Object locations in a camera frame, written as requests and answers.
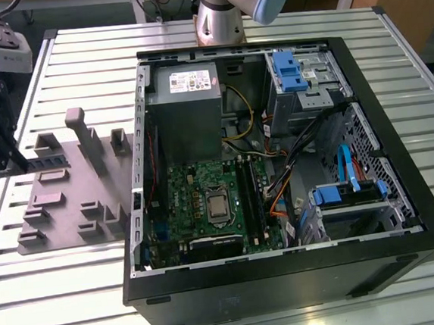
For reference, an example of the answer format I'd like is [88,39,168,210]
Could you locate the black RAM slot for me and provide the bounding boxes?
[242,155,264,244]
[235,156,258,245]

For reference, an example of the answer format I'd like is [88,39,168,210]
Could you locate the grey parts rack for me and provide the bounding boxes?
[5,102,144,258]

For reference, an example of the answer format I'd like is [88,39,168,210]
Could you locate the grey power supply unit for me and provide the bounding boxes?
[143,61,228,167]

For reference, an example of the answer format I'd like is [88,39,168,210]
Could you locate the green motherboard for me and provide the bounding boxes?
[140,153,286,267]

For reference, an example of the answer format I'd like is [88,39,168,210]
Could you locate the CPU socket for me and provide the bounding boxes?
[202,183,234,230]

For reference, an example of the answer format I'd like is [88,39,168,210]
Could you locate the silver CPU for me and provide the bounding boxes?
[208,195,229,216]

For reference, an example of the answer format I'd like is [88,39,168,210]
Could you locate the black graphics card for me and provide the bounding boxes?
[187,233,246,263]

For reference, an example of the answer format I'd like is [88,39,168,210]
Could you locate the blue plastic drive latch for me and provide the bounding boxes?
[272,48,311,94]

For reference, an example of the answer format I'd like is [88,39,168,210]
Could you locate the grey metal drive cage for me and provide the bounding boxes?
[261,42,356,138]

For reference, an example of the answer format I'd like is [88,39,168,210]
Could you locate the black open PC case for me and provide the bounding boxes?
[101,25,434,325]

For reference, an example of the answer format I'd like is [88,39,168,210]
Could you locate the hard disk in blue carrier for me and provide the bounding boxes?
[309,177,389,211]

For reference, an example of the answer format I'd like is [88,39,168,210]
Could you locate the grey metal disk bay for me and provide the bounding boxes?
[305,174,426,245]

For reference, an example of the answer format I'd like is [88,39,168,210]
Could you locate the wooden cabinet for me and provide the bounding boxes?
[353,0,434,59]

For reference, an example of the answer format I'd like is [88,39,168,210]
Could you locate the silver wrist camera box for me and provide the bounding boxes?
[0,38,36,77]

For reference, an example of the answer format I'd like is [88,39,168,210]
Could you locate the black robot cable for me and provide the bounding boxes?
[129,0,170,27]

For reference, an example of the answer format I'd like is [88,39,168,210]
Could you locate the yellow and black wires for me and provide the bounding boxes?
[217,82,258,145]

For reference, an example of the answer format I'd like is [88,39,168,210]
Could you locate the orange wire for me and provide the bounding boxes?
[267,186,295,220]

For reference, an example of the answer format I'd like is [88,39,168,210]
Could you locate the black cable bundle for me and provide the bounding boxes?
[260,103,357,199]

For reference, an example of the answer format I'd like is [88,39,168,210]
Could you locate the blue flat data cable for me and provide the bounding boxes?
[336,143,361,194]
[295,206,313,240]

